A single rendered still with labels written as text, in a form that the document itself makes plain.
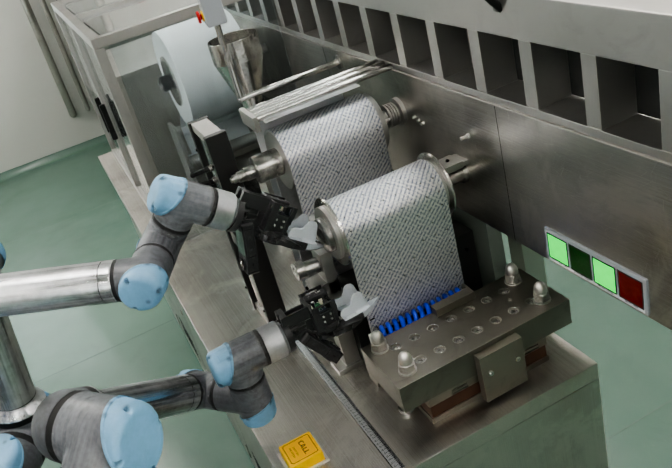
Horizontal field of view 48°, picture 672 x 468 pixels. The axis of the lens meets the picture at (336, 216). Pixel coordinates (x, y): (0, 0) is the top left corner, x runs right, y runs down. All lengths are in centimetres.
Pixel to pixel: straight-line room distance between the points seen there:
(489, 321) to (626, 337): 161
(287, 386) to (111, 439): 64
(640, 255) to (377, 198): 51
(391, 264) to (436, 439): 35
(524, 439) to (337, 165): 70
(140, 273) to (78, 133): 576
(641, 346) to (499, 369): 160
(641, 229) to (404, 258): 51
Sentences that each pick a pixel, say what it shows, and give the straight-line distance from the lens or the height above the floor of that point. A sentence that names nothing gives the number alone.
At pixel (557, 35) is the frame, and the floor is 160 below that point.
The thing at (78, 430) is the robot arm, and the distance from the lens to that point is 123.
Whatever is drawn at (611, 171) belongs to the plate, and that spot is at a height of 139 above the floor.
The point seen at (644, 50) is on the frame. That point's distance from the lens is 112.
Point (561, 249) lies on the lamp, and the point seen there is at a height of 119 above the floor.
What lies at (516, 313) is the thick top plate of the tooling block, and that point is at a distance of 157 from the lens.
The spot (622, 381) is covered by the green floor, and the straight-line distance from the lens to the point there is 294.
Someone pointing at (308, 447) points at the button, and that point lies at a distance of 154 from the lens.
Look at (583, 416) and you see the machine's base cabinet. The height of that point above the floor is 78.
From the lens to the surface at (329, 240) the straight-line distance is 149.
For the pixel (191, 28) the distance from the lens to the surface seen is 235.
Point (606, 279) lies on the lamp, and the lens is 138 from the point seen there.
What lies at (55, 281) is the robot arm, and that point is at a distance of 138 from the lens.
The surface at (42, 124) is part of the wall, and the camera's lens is 699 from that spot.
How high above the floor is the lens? 197
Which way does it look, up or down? 27 degrees down
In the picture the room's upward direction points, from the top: 16 degrees counter-clockwise
